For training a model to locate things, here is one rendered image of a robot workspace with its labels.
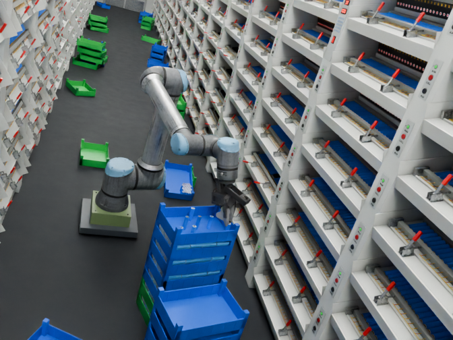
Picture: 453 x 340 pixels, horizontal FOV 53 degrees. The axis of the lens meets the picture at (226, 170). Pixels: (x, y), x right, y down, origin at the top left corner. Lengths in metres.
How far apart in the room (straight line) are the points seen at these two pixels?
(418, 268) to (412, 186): 0.25
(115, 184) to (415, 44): 1.66
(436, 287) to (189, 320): 0.87
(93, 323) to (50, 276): 0.35
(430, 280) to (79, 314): 1.46
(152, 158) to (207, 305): 1.00
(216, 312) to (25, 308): 0.85
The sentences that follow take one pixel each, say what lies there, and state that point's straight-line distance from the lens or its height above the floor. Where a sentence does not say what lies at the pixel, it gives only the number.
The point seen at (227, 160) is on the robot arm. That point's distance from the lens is 1.84.
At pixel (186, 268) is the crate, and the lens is 1.97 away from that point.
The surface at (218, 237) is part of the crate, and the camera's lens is 1.94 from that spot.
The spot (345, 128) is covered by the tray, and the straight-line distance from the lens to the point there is 1.88.
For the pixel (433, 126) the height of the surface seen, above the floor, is 1.27.
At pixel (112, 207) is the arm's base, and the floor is 0.17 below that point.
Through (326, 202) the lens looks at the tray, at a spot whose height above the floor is 0.73.
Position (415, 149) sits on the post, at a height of 1.18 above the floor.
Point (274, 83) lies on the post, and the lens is 2.79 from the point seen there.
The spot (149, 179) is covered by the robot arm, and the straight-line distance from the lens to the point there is 2.59.
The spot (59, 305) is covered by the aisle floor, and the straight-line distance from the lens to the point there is 2.23.
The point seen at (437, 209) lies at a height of 1.08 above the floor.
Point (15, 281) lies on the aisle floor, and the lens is 2.34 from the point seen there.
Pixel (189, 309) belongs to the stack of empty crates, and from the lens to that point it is 1.83.
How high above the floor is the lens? 1.52
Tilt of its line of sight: 23 degrees down
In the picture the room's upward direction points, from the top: 17 degrees clockwise
